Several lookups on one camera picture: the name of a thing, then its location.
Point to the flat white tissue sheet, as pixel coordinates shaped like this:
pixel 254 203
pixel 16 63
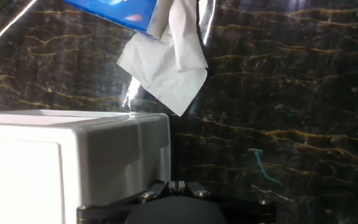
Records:
pixel 172 74

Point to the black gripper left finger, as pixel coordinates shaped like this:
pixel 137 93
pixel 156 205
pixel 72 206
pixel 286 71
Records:
pixel 104 213

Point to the blue tissue pack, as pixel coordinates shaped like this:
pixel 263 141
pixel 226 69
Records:
pixel 120 12

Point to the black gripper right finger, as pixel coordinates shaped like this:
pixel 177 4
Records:
pixel 247 213

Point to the white plastic drawer with knob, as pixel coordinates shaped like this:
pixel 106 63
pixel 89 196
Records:
pixel 110 155

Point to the black marble pattern mat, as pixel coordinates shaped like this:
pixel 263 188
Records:
pixel 291 93

